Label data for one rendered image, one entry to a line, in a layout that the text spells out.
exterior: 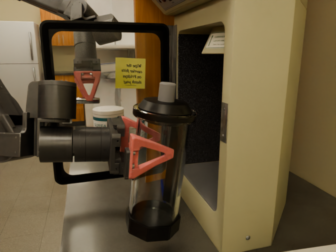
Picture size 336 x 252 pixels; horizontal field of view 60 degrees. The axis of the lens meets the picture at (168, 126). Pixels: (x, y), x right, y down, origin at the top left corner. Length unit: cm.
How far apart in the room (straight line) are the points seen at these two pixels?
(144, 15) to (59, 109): 44
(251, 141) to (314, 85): 48
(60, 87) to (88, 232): 35
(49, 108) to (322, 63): 75
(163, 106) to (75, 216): 40
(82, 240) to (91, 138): 27
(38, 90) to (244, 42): 33
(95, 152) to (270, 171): 32
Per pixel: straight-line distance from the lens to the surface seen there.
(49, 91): 47
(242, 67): 50
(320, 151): 98
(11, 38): 543
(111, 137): 45
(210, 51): 61
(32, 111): 50
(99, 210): 77
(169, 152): 46
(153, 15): 83
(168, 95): 48
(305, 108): 101
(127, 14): 174
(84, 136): 47
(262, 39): 52
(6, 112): 52
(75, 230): 71
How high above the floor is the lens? 132
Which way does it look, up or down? 14 degrees down
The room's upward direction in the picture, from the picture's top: straight up
